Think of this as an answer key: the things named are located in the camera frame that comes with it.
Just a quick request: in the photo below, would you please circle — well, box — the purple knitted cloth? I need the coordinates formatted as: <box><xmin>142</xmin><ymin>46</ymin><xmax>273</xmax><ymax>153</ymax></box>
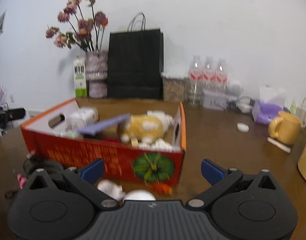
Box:
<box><xmin>76</xmin><ymin>113</ymin><xmax>131</xmax><ymax>135</ymax></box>

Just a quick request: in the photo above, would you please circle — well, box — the red rose flower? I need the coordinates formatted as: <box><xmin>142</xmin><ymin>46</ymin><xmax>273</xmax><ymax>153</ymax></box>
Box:
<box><xmin>145</xmin><ymin>182</ymin><xmax>173</xmax><ymax>195</ymax></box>

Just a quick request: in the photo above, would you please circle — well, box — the yellow ceramic mug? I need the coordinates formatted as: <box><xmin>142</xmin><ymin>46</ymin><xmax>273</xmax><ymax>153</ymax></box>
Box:
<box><xmin>268</xmin><ymin>111</ymin><xmax>301</xmax><ymax>146</ymax></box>

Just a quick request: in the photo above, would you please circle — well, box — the black braided cable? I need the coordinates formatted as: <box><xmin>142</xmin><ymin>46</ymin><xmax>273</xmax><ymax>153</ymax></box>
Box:
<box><xmin>4</xmin><ymin>151</ymin><xmax>65</xmax><ymax>201</ymax></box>

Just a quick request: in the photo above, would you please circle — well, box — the white round cap on table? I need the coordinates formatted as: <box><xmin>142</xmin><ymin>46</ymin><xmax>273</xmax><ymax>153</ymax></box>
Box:
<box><xmin>236</xmin><ymin>122</ymin><xmax>249</xmax><ymax>133</ymax></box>

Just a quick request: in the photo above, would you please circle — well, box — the water bottle middle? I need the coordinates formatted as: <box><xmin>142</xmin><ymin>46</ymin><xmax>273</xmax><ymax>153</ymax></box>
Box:
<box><xmin>203</xmin><ymin>56</ymin><xmax>216</xmax><ymax>91</ymax></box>

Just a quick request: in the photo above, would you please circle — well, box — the white tissue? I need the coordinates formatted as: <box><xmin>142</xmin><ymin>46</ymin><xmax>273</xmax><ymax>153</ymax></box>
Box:
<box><xmin>97</xmin><ymin>180</ymin><xmax>125</xmax><ymax>202</ymax></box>

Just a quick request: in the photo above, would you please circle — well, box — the yellow white plush toy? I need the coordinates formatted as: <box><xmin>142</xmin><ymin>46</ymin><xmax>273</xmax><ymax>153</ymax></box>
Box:
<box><xmin>117</xmin><ymin>111</ymin><xmax>174</xmax><ymax>144</ymax></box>

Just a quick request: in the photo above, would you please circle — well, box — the white tin box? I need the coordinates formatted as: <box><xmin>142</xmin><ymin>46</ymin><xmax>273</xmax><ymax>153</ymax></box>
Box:
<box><xmin>202</xmin><ymin>89</ymin><xmax>227</xmax><ymax>111</ymax></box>

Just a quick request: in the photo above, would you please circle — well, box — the purple tissue box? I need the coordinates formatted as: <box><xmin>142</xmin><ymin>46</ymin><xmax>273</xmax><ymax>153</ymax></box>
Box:
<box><xmin>252</xmin><ymin>86</ymin><xmax>287</xmax><ymax>125</ymax></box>

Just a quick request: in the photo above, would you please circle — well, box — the water bottle left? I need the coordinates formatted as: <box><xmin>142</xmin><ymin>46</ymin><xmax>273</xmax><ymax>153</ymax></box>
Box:
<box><xmin>187</xmin><ymin>55</ymin><xmax>204</xmax><ymax>108</ymax></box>

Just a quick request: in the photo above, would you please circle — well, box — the small wooden block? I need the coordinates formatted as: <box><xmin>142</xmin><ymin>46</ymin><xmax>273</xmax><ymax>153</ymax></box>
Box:
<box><xmin>130</xmin><ymin>138</ymin><xmax>139</xmax><ymax>148</ymax></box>

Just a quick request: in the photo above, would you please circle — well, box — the white paper stick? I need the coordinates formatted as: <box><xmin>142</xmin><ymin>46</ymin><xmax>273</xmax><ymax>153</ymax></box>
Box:
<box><xmin>267</xmin><ymin>137</ymin><xmax>291</xmax><ymax>153</ymax></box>

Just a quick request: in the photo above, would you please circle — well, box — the red orange cardboard box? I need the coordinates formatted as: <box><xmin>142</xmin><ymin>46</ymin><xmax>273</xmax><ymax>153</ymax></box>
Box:
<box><xmin>21</xmin><ymin>98</ymin><xmax>186</xmax><ymax>187</ymax></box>

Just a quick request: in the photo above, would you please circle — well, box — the empty clear glass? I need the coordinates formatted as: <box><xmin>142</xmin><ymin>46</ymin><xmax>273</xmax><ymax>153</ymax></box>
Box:
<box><xmin>186</xmin><ymin>90</ymin><xmax>203</xmax><ymax>107</ymax></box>

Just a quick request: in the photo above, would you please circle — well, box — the clear container of seeds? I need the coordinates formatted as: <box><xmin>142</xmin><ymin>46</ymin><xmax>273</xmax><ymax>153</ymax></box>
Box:
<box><xmin>162</xmin><ymin>73</ymin><xmax>187</xmax><ymax>102</ymax></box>

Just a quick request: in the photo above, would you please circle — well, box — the water bottle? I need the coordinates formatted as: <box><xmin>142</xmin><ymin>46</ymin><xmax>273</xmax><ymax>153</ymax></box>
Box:
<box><xmin>203</xmin><ymin>56</ymin><xmax>216</xmax><ymax>91</ymax></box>
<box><xmin>215</xmin><ymin>59</ymin><xmax>228</xmax><ymax>94</ymax></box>
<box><xmin>187</xmin><ymin>55</ymin><xmax>204</xmax><ymax>108</ymax></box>

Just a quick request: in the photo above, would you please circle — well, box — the white jar lid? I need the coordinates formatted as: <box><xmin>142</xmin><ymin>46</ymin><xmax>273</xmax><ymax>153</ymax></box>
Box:
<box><xmin>123</xmin><ymin>190</ymin><xmax>156</xmax><ymax>202</ymax></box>

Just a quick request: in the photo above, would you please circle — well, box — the black paper shopping bag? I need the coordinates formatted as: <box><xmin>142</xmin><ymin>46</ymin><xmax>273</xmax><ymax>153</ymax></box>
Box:
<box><xmin>107</xmin><ymin>12</ymin><xmax>164</xmax><ymax>100</ymax></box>

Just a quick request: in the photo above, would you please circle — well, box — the dried pink rose bouquet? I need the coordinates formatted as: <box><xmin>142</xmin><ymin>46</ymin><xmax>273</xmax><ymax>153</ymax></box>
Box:
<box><xmin>45</xmin><ymin>0</ymin><xmax>109</xmax><ymax>54</ymax></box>

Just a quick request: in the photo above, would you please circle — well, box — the white power strip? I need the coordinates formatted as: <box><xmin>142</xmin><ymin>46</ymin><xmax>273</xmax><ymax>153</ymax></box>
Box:
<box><xmin>227</xmin><ymin>96</ymin><xmax>255</xmax><ymax>114</ymax></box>

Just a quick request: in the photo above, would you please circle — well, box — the iridescent plastic bag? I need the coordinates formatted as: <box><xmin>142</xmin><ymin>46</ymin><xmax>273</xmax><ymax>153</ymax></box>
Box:
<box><xmin>53</xmin><ymin>131</ymin><xmax>83</xmax><ymax>139</ymax></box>

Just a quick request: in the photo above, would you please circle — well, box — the water bottle right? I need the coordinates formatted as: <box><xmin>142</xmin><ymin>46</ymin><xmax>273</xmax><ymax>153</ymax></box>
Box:
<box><xmin>215</xmin><ymin>59</ymin><xmax>228</xmax><ymax>94</ymax></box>

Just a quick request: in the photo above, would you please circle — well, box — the green white milk carton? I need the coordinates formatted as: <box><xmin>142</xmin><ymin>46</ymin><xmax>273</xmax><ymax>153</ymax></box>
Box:
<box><xmin>73</xmin><ymin>56</ymin><xmax>87</xmax><ymax>98</ymax></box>

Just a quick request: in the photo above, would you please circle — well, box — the white round camera device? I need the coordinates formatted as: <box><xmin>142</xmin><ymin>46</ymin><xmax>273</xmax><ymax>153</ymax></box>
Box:
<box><xmin>227</xmin><ymin>80</ymin><xmax>243</xmax><ymax>98</ymax></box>

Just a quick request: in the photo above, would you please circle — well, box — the purple ceramic vase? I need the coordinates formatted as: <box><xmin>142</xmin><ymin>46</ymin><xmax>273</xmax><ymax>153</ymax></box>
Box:
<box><xmin>86</xmin><ymin>51</ymin><xmax>108</xmax><ymax>99</ymax></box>

